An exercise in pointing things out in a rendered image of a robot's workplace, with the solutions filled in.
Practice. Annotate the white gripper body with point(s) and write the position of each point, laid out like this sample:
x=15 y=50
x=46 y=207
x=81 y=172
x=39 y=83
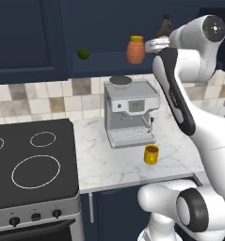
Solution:
x=156 y=45

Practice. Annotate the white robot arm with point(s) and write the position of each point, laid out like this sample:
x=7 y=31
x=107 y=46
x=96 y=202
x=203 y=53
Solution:
x=211 y=147

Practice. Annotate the brown syrup bottle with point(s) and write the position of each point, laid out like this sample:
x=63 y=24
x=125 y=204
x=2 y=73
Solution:
x=163 y=29

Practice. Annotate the orange honey bottle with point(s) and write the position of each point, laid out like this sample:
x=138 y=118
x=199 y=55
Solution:
x=135 y=51

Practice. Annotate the dark blue open cabinet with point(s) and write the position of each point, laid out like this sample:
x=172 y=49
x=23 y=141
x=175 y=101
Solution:
x=123 y=34

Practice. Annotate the yellow mug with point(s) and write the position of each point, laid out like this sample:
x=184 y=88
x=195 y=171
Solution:
x=151 y=154

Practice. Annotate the dark blue cabinet door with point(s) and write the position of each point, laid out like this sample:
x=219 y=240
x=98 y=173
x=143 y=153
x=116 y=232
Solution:
x=23 y=37

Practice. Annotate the silver coffee machine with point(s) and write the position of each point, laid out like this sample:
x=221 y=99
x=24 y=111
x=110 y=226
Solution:
x=129 y=113

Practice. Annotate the green lime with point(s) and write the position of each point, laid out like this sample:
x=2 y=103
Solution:
x=83 y=53

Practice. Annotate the black hob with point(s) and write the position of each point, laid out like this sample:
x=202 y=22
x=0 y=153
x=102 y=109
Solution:
x=30 y=163

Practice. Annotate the dark blue base cupboard door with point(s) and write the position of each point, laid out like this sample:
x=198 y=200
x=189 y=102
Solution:
x=117 y=213

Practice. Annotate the black oven knob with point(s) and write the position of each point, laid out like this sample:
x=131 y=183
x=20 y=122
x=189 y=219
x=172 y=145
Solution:
x=14 y=221
x=56 y=213

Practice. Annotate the black oven button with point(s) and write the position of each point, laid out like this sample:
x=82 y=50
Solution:
x=36 y=216

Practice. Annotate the silver oven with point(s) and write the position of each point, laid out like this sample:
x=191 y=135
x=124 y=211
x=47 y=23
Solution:
x=35 y=219

